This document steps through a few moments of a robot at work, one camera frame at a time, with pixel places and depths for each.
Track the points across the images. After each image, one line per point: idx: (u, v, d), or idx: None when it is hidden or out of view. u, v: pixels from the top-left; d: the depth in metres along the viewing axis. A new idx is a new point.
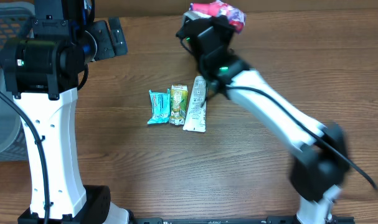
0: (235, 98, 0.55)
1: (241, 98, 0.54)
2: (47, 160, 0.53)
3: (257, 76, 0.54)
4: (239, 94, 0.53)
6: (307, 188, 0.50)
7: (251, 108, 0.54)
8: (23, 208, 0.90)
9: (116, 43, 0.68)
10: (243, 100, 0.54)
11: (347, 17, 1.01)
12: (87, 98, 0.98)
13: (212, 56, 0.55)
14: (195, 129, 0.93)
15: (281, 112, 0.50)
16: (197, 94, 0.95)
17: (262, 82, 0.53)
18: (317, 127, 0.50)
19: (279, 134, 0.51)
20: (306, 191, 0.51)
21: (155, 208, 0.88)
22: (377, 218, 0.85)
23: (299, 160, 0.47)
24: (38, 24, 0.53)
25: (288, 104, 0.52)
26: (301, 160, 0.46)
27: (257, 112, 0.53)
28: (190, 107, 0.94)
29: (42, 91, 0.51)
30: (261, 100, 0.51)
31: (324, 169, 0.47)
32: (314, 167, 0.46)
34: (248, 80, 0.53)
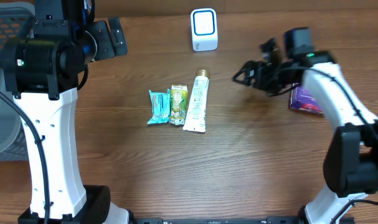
0: (306, 84, 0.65)
1: (312, 81, 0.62)
2: (47, 160, 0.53)
3: (336, 71, 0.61)
4: (314, 78, 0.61)
6: (332, 164, 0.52)
7: (317, 93, 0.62)
8: (23, 208, 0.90)
9: (116, 43, 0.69)
10: (312, 86, 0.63)
11: (347, 17, 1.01)
12: (87, 98, 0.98)
13: (301, 50, 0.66)
14: (195, 129, 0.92)
15: (345, 100, 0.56)
16: (197, 94, 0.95)
17: (338, 76, 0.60)
18: (373, 119, 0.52)
19: (334, 119, 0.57)
20: (330, 164, 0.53)
21: (155, 208, 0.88)
22: (377, 218, 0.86)
23: (335, 137, 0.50)
24: (37, 24, 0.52)
25: (354, 97, 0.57)
26: (339, 133, 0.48)
27: (323, 96, 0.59)
28: (191, 107, 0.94)
29: (42, 91, 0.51)
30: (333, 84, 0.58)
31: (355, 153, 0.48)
32: (351, 143, 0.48)
34: (327, 70, 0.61)
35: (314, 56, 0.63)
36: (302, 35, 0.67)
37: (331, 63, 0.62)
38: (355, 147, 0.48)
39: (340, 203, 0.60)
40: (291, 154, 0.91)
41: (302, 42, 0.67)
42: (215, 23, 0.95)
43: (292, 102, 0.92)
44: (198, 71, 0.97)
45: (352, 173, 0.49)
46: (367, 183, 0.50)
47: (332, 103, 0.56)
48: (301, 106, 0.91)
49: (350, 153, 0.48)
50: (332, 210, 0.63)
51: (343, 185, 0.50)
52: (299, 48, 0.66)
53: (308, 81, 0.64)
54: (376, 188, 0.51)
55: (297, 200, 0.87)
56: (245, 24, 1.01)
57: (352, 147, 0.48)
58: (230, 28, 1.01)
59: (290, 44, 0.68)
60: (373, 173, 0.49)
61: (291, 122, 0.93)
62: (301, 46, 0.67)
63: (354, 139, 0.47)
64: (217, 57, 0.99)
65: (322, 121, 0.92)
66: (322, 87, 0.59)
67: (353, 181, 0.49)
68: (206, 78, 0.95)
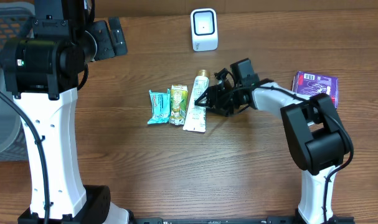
0: (258, 102, 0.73)
1: (261, 98, 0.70)
2: (47, 160, 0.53)
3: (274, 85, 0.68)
4: (260, 94, 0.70)
6: (293, 145, 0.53)
7: (267, 104, 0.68)
8: (23, 208, 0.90)
9: (116, 43, 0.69)
10: (262, 100, 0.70)
11: (347, 17, 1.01)
12: (87, 98, 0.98)
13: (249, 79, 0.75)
14: (194, 129, 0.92)
15: (284, 95, 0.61)
16: (197, 94, 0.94)
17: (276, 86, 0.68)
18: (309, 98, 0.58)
19: None
20: (292, 145, 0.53)
21: (155, 208, 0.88)
22: (377, 218, 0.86)
23: (282, 117, 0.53)
24: (37, 24, 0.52)
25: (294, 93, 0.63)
26: (283, 112, 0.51)
27: (270, 102, 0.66)
28: (191, 107, 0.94)
29: (42, 91, 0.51)
30: (273, 91, 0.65)
31: (304, 123, 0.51)
32: (296, 114, 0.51)
34: (266, 85, 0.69)
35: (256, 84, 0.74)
36: (245, 66, 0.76)
37: (271, 83, 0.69)
38: (301, 117, 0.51)
39: (319, 184, 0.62)
40: None
41: (246, 72, 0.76)
42: (215, 23, 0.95)
43: None
44: (199, 71, 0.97)
45: (312, 144, 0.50)
46: (330, 152, 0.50)
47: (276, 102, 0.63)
48: None
49: (297, 124, 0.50)
50: (317, 197, 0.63)
51: (307, 157, 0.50)
52: (246, 78, 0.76)
53: (257, 98, 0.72)
54: (341, 155, 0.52)
55: (297, 200, 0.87)
56: (245, 24, 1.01)
57: (299, 118, 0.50)
58: (230, 28, 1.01)
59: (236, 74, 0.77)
60: (332, 140, 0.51)
61: None
62: (246, 76, 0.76)
63: (296, 110, 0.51)
64: (217, 57, 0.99)
65: None
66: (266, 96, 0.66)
67: (316, 151, 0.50)
68: (205, 78, 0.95)
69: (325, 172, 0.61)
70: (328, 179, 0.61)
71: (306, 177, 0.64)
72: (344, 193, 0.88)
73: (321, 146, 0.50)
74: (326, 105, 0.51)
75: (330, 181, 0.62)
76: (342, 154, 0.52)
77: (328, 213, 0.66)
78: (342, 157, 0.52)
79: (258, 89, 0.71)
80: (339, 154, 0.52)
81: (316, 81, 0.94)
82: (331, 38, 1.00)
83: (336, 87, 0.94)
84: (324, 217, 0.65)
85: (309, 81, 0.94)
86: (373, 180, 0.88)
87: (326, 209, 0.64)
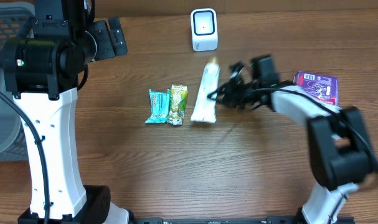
0: (279, 105, 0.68)
1: (283, 101, 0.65)
2: (47, 160, 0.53)
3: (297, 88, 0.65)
4: (281, 98, 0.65)
6: (316, 158, 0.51)
7: (290, 110, 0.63)
8: (23, 208, 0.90)
9: (116, 43, 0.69)
10: (284, 104, 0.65)
11: (348, 17, 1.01)
12: (87, 98, 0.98)
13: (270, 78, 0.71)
14: (203, 119, 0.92)
15: (309, 103, 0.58)
16: (207, 83, 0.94)
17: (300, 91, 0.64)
18: (336, 109, 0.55)
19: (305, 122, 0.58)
20: (315, 159, 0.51)
21: (155, 209, 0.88)
22: (377, 218, 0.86)
23: (307, 128, 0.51)
24: (37, 24, 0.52)
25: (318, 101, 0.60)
26: (309, 123, 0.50)
27: (292, 107, 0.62)
28: (202, 96, 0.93)
29: (42, 91, 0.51)
30: (296, 96, 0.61)
31: (330, 137, 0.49)
32: (322, 127, 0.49)
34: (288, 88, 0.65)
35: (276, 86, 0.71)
36: (267, 63, 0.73)
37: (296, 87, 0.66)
38: (326, 131, 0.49)
39: (333, 198, 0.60)
40: (291, 154, 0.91)
41: (267, 70, 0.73)
42: (215, 23, 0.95)
43: None
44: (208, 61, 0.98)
45: (337, 160, 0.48)
46: (354, 170, 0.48)
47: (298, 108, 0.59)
48: None
49: (323, 137, 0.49)
50: (328, 208, 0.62)
51: (330, 173, 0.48)
52: (266, 76, 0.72)
53: (278, 101, 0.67)
54: (364, 176, 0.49)
55: (297, 201, 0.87)
56: (245, 24, 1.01)
57: (324, 131, 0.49)
58: (230, 28, 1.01)
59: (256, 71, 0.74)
60: (357, 158, 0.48)
61: (291, 122, 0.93)
62: (267, 74, 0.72)
63: (324, 123, 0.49)
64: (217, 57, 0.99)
65: None
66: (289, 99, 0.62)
67: (341, 170, 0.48)
68: (215, 65, 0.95)
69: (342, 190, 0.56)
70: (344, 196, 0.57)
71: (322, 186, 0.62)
72: None
73: (346, 163, 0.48)
74: (351, 121, 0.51)
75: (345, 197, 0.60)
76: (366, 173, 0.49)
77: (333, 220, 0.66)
78: (365, 177, 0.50)
79: (278, 92, 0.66)
80: (363, 173, 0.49)
81: (316, 80, 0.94)
82: (331, 38, 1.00)
83: (336, 86, 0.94)
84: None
85: (309, 81, 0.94)
86: None
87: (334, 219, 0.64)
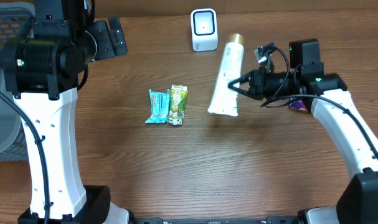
0: (317, 111, 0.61)
1: (323, 111, 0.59)
2: (47, 160, 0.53)
3: (349, 98, 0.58)
4: (324, 107, 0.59)
6: (350, 211, 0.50)
7: (332, 126, 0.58)
8: (23, 208, 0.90)
9: (116, 43, 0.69)
10: (324, 115, 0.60)
11: (347, 17, 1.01)
12: (87, 98, 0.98)
13: (308, 68, 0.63)
14: (223, 112, 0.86)
15: (361, 140, 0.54)
16: (230, 68, 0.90)
17: (351, 105, 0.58)
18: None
19: (347, 156, 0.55)
20: (349, 208, 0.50)
21: (155, 208, 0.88)
22: None
23: (354, 181, 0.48)
24: (38, 24, 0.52)
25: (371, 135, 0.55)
26: (360, 182, 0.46)
27: (335, 128, 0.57)
28: (222, 82, 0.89)
29: (42, 91, 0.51)
30: (345, 117, 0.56)
31: (377, 201, 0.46)
32: (372, 191, 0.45)
34: (339, 98, 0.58)
35: (322, 80, 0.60)
36: (311, 50, 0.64)
37: (334, 81, 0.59)
38: (375, 196, 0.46)
39: None
40: (291, 154, 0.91)
41: (310, 58, 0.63)
42: (215, 23, 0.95)
43: (292, 102, 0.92)
44: (231, 37, 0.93)
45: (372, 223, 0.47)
46: None
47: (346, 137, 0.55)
48: (301, 106, 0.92)
49: (370, 201, 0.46)
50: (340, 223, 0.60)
51: None
52: (307, 63, 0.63)
53: (318, 109, 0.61)
54: None
55: (297, 200, 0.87)
56: (245, 24, 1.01)
57: (372, 196, 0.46)
58: (230, 28, 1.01)
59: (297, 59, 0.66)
60: None
61: (290, 122, 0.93)
62: (309, 63, 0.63)
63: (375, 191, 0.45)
64: (217, 57, 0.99)
65: None
66: (334, 117, 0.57)
67: None
68: (240, 45, 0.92)
69: None
70: None
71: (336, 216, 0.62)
72: None
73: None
74: None
75: None
76: None
77: None
78: None
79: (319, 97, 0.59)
80: None
81: None
82: (331, 37, 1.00)
83: None
84: None
85: None
86: None
87: None
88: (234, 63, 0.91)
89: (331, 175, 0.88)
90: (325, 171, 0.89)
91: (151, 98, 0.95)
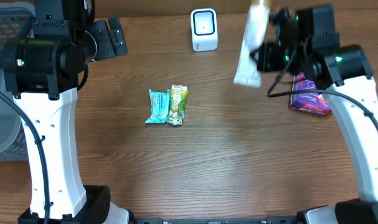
0: (332, 102, 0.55)
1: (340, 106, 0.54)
2: (47, 160, 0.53)
3: (372, 92, 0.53)
4: (342, 104, 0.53)
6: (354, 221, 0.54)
7: (348, 125, 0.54)
8: (23, 208, 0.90)
9: (116, 43, 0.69)
10: (341, 111, 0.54)
11: (347, 17, 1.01)
12: (87, 99, 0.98)
13: (322, 40, 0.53)
14: (248, 82, 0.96)
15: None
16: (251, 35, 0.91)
17: (374, 101, 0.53)
18: None
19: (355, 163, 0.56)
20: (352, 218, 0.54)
21: (155, 208, 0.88)
22: None
23: (367, 209, 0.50)
24: (38, 24, 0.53)
25: None
26: (375, 216, 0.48)
27: (352, 130, 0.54)
28: (243, 52, 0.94)
29: (42, 91, 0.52)
30: (366, 123, 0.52)
31: None
32: None
34: (360, 93, 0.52)
35: (344, 60, 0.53)
36: (324, 16, 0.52)
37: (357, 58, 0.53)
38: None
39: None
40: (291, 154, 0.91)
41: (324, 28, 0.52)
42: (215, 23, 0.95)
43: (292, 102, 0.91)
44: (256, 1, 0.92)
45: None
46: None
47: (364, 148, 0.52)
48: (301, 106, 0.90)
49: None
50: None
51: None
52: (321, 36, 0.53)
53: (334, 102, 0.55)
54: None
55: (297, 201, 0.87)
56: (245, 24, 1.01)
57: None
58: (230, 28, 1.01)
59: (305, 28, 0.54)
60: None
61: (291, 122, 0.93)
62: (322, 35, 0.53)
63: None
64: (217, 56, 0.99)
65: (322, 121, 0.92)
66: (354, 122, 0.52)
67: None
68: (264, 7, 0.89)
69: None
70: None
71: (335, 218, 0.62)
72: (344, 193, 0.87)
73: None
74: None
75: None
76: None
77: None
78: None
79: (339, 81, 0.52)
80: None
81: None
82: None
83: None
84: None
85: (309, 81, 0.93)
86: None
87: None
88: (255, 30, 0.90)
89: (331, 175, 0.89)
90: (325, 171, 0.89)
91: (151, 98, 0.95)
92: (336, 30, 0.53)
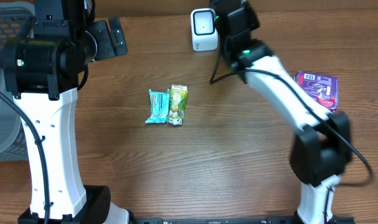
0: (253, 81, 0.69)
1: (256, 79, 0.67)
2: (47, 160, 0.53)
3: (276, 63, 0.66)
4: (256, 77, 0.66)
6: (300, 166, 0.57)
7: (266, 92, 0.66)
8: (23, 208, 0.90)
9: (116, 43, 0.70)
10: (259, 83, 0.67)
11: (347, 17, 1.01)
12: (86, 98, 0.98)
13: (238, 39, 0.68)
14: None
15: (294, 99, 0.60)
16: None
17: (280, 69, 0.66)
18: (325, 114, 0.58)
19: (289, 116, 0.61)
20: (296, 161, 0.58)
21: (155, 208, 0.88)
22: (377, 218, 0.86)
23: (296, 139, 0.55)
24: (38, 24, 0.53)
25: (302, 93, 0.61)
26: (299, 137, 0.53)
27: (270, 93, 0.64)
28: None
29: (42, 91, 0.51)
30: (276, 83, 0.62)
31: (319, 146, 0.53)
32: (311, 142, 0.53)
34: (268, 65, 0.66)
35: (251, 53, 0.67)
36: (238, 18, 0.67)
37: (261, 51, 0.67)
38: (316, 144, 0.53)
39: (321, 193, 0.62)
40: None
41: (238, 28, 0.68)
42: None
43: None
44: None
45: (320, 168, 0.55)
46: (332, 168, 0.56)
47: (281, 99, 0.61)
48: None
49: (314, 150, 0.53)
50: (319, 203, 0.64)
51: (313, 177, 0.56)
52: (237, 35, 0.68)
53: (253, 79, 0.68)
54: (342, 167, 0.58)
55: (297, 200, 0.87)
56: None
57: (314, 143, 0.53)
58: None
59: (225, 28, 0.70)
60: (334, 158, 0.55)
61: None
62: (237, 33, 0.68)
63: (317, 142, 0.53)
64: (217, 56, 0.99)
65: None
66: (268, 86, 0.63)
67: (322, 172, 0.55)
68: None
69: (327, 183, 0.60)
70: (330, 189, 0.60)
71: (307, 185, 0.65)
72: (344, 193, 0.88)
73: (329, 164, 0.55)
74: (342, 126, 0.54)
75: (332, 190, 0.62)
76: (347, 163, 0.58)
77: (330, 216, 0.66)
78: (343, 168, 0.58)
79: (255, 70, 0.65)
80: (344, 166, 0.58)
81: (316, 80, 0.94)
82: (331, 37, 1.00)
83: (336, 86, 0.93)
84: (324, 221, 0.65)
85: (309, 81, 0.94)
86: (373, 179, 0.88)
87: (327, 213, 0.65)
88: None
89: None
90: None
91: (151, 98, 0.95)
92: (248, 27, 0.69)
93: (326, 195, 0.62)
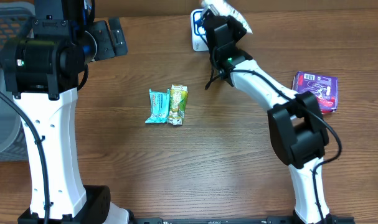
0: (236, 83, 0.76)
1: (238, 78, 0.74)
2: (47, 160, 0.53)
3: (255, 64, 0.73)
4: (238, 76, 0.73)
6: (279, 148, 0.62)
7: (247, 88, 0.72)
8: (23, 208, 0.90)
9: (116, 43, 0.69)
10: (241, 81, 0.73)
11: (348, 17, 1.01)
12: (86, 98, 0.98)
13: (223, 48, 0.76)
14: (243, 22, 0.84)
15: (268, 87, 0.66)
16: None
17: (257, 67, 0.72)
18: (294, 94, 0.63)
19: (266, 104, 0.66)
20: (276, 143, 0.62)
21: (155, 208, 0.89)
22: (376, 218, 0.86)
23: (269, 119, 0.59)
24: (38, 24, 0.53)
25: (276, 82, 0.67)
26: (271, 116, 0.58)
27: (250, 88, 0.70)
28: None
29: (42, 91, 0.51)
30: (253, 77, 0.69)
31: (289, 124, 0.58)
32: (281, 119, 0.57)
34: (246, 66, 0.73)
35: (234, 60, 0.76)
36: (223, 33, 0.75)
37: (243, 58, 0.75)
38: (287, 122, 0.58)
39: (306, 177, 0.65)
40: None
41: (223, 40, 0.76)
42: None
43: None
44: None
45: (295, 145, 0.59)
46: (309, 146, 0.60)
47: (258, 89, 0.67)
48: None
49: (285, 127, 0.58)
50: (308, 191, 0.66)
51: (290, 155, 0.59)
52: (223, 45, 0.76)
53: (236, 79, 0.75)
54: (321, 146, 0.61)
55: None
56: None
57: (284, 120, 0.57)
58: None
59: (212, 42, 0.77)
60: (309, 136, 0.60)
61: None
62: (223, 45, 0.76)
63: (288, 119, 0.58)
64: None
65: None
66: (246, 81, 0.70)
67: (299, 150, 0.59)
68: None
69: (311, 166, 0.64)
70: (314, 172, 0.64)
71: (292, 172, 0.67)
72: (344, 193, 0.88)
73: (303, 141, 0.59)
74: (311, 104, 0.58)
75: (316, 173, 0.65)
76: (325, 143, 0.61)
77: (324, 211, 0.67)
78: (321, 148, 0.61)
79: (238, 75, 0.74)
80: (322, 145, 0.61)
81: (316, 80, 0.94)
82: (332, 37, 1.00)
83: (336, 87, 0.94)
84: (320, 213, 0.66)
85: (309, 81, 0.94)
86: (373, 179, 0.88)
87: (321, 205, 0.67)
88: None
89: (331, 175, 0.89)
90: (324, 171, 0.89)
91: (151, 98, 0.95)
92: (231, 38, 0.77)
93: (312, 180, 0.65)
